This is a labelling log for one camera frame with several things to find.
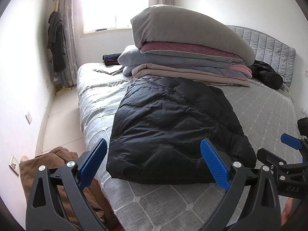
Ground black quilted puffer coat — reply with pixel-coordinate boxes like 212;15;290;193
106;77;257;185

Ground dark clothes on hanger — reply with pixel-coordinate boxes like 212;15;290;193
48;11;66;73

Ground person's bare hand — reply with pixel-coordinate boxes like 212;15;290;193
281;198;295;226

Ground brown garment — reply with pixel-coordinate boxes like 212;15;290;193
19;145;107;229

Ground small black puffer jacket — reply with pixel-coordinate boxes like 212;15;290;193
249;60;284;90

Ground grey quilted headboard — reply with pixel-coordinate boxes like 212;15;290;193
228;25;296;87

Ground pink folded blanket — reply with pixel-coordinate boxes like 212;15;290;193
227;64;252;79

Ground beige folded blanket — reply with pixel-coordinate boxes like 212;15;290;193
131;63;250;87

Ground dark folded cloth on bed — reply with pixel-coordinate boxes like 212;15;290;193
102;53;121;66

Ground blue-grey folded blanket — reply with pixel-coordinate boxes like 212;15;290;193
118;45;252;79

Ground maroon folded blanket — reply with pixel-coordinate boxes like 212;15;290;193
141;42;241;60

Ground grey folded duvet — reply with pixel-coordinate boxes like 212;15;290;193
131;4;255;66

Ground patterned grey curtain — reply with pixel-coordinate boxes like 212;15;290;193
58;0;79;87

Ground white wall socket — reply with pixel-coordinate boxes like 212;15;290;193
25;113;32;124

